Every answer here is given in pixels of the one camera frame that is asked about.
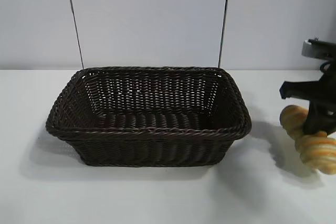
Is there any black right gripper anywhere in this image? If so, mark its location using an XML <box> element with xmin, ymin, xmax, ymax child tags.
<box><xmin>280</xmin><ymin>39</ymin><xmax>336</xmax><ymax>139</ymax></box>

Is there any long twisted bread loaf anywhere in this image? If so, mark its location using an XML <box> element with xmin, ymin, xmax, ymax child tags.
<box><xmin>279</xmin><ymin>105</ymin><xmax>336</xmax><ymax>174</ymax></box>

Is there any dark brown wicker basket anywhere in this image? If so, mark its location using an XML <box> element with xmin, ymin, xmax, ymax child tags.
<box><xmin>46</xmin><ymin>66</ymin><xmax>253</xmax><ymax>168</ymax></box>

